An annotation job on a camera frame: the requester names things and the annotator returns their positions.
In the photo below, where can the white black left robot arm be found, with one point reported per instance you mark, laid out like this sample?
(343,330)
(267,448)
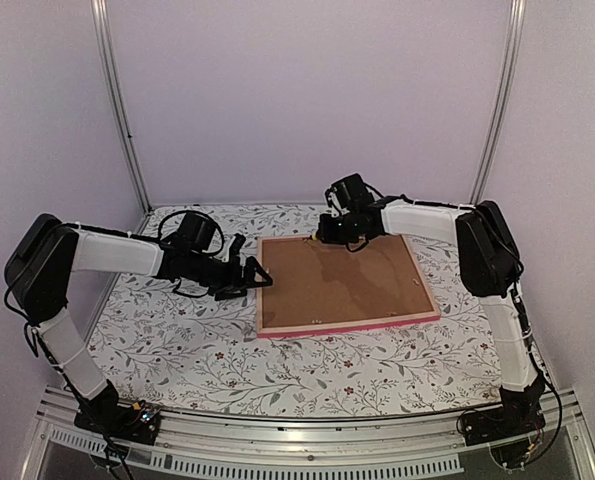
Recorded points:
(37,277)

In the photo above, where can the aluminium corner post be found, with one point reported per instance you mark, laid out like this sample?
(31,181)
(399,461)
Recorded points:
(503,93)
(110,71)

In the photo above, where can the aluminium left corner post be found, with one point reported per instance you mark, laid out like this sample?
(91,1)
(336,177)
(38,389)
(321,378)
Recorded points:
(110,71)

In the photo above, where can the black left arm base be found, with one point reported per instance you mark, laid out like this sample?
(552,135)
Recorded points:
(138,422)

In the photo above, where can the floral patterned table mat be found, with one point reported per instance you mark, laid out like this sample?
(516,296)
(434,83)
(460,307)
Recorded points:
(172,344)

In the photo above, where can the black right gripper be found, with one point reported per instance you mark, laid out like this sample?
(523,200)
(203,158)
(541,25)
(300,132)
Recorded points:
(327,236)

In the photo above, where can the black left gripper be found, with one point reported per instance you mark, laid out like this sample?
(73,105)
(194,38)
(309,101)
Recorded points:
(234,281)

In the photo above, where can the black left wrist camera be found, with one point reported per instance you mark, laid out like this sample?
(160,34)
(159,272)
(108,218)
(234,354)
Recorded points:
(235,246)

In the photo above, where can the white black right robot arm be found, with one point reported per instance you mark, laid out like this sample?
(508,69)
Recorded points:
(490,267)

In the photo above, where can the aluminium right corner post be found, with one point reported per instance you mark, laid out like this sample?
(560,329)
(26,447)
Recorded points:
(503,93)

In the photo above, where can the aluminium front rail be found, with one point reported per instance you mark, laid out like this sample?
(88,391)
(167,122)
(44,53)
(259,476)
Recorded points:
(206,445)

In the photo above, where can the pink picture frame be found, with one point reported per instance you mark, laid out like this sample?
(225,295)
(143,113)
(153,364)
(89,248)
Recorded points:
(324,289)

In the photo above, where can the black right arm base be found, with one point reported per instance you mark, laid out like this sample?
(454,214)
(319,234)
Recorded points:
(511,432)

